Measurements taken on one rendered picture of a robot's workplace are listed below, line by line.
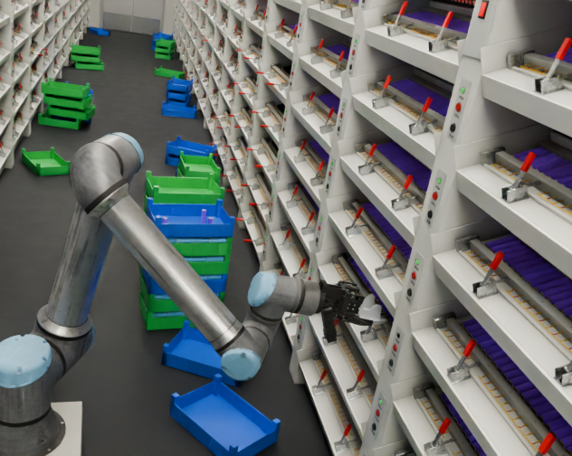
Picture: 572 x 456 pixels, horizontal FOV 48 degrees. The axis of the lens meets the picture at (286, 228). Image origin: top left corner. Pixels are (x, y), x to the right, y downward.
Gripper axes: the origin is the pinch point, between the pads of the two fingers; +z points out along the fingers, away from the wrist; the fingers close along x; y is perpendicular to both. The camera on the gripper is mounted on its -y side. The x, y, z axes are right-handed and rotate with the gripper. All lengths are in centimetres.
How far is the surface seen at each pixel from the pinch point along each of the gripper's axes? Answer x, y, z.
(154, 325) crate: 79, -61, -45
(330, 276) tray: 36.1, -6.7, -1.4
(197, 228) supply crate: 81, -18, -39
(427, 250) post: -23.0, 30.4, -9.6
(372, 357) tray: -8.4, -7.3, -2.4
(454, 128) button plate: -22, 57, -14
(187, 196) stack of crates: 112, -18, -40
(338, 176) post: 45, 24, -7
